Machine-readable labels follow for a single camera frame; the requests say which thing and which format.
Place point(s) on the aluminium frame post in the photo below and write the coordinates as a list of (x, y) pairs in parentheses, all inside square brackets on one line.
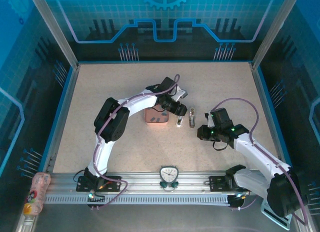
[(275, 30), (53, 30)]

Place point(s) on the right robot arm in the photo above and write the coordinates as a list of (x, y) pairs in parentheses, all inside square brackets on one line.
[(260, 152)]

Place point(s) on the aluminium mounting rail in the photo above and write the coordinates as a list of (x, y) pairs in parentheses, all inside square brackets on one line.
[(140, 178)]

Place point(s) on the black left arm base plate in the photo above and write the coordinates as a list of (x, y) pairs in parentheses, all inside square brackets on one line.
[(115, 182)]

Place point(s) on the white alarm clock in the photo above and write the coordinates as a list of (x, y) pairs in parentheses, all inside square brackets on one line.
[(168, 173)]

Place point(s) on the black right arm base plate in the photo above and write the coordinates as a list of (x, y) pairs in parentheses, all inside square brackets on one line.
[(216, 183)]

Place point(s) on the aluminium side rail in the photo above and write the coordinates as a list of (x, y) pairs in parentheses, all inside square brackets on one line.
[(67, 104), (261, 92)]

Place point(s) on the blue table edge strip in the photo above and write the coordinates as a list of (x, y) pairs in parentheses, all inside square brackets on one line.
[(162, 62)]

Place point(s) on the pale green calculator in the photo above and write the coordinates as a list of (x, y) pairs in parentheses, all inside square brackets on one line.
[(275, 220)]

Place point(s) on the pink plastic tray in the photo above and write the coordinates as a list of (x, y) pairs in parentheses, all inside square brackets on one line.
[(150, 116)]

